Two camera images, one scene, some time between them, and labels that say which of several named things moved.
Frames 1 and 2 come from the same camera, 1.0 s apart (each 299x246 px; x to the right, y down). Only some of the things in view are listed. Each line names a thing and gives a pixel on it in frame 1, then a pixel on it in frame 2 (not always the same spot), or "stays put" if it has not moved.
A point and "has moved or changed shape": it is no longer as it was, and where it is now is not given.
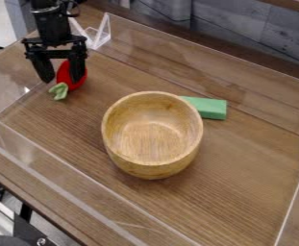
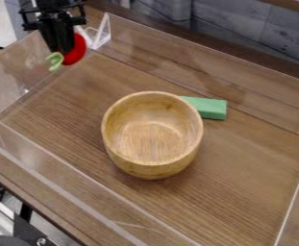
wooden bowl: [151, 133] stays put
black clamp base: [25, 235] stays put
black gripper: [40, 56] to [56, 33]
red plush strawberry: [64, 76] has moved or changed shape
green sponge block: [212, 109] stays put
